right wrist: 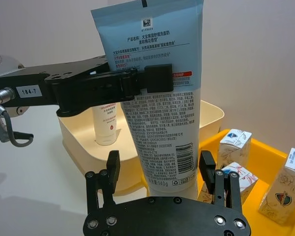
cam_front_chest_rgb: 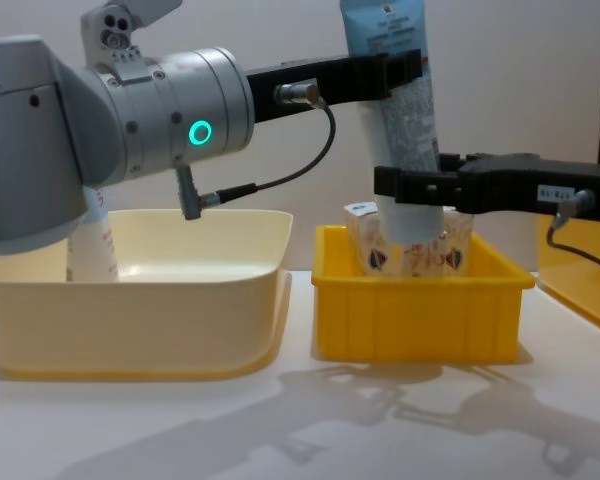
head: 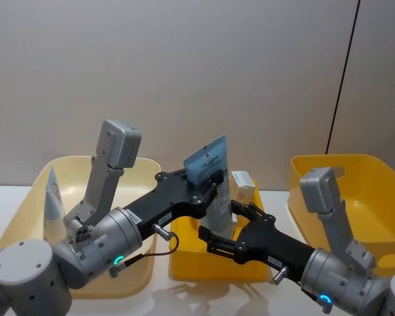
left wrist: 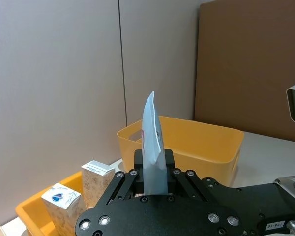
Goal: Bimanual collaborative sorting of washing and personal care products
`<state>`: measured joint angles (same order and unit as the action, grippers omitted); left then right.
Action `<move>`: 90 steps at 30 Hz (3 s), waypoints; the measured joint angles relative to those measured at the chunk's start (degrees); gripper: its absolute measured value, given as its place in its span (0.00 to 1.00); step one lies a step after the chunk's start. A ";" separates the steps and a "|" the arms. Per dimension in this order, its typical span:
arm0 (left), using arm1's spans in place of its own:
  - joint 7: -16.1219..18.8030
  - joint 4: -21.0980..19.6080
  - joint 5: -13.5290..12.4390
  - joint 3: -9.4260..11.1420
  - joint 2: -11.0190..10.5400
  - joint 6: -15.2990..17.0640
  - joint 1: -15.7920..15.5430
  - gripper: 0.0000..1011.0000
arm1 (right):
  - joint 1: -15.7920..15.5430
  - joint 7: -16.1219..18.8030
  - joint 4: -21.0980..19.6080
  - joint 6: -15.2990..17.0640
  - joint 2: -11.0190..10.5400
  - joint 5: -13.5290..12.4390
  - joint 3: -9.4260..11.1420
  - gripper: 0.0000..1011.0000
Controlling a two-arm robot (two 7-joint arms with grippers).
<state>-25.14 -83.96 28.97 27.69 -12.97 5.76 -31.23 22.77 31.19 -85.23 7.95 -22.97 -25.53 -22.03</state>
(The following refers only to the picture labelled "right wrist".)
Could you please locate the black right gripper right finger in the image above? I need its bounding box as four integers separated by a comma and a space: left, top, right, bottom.
199, 150, 243, 210

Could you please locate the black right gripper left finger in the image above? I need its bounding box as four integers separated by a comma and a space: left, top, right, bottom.
85, 150, 121, 215

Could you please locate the yellow plastic bin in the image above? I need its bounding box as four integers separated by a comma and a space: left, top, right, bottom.
196, 128, 295, 236

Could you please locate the cream plastic bin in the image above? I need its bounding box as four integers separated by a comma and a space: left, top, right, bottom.
56, 99, 225, 197

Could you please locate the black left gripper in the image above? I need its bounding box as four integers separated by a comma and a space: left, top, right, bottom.
0, 56, 175, 118

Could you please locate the blue and white cleanser tube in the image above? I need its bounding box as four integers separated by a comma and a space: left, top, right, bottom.
90, 0, 205, 200

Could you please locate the small white cream tube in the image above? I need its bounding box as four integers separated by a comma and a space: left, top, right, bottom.
91, 104, 118, 146

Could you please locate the thin dark gripper cable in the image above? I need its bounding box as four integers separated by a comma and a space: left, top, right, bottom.
0, 88, 34, 148

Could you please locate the tall white floral carton box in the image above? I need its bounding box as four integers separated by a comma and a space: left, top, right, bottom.
257, 147, 295, 226

